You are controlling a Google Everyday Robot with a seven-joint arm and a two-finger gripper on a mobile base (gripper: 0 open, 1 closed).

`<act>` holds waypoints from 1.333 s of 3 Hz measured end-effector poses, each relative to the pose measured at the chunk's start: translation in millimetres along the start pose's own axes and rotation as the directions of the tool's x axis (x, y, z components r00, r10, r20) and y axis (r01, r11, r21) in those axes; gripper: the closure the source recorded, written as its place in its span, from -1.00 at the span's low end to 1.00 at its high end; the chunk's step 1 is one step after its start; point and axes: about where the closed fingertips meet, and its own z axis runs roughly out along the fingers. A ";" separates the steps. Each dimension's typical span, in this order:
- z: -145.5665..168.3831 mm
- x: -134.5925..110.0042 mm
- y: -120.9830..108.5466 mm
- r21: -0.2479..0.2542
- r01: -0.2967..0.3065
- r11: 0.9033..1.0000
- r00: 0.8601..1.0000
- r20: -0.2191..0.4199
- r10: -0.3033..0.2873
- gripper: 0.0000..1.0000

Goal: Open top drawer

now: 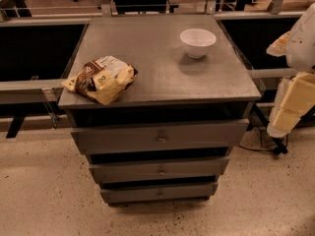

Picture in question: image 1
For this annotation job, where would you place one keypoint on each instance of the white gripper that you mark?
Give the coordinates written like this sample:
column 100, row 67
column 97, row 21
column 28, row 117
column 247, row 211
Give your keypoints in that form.
column 302, row 48

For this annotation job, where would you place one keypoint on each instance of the grey top drawer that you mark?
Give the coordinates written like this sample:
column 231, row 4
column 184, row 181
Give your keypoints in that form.
column 160, row 136

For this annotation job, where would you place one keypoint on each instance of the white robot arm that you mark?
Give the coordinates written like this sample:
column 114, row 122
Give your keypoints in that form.
column 299, row 51

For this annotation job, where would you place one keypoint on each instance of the grey wooden drawer cabinet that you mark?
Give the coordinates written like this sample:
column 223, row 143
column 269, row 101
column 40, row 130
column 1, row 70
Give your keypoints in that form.
column 170, row 87

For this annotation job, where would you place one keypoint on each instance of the grey bottom drawer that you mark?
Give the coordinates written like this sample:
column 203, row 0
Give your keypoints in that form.
column 157, row 193

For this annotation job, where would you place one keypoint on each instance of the white ceramic bowl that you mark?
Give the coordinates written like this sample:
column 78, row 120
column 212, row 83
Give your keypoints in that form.
column 197, row 42

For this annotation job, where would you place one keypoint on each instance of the yellow brown snack bag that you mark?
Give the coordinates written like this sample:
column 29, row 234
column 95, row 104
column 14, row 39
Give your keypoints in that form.
column 102, row 80

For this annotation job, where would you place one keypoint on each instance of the grey metal railing frame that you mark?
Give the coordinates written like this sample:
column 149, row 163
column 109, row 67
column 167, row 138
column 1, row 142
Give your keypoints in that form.
column 31, row 83

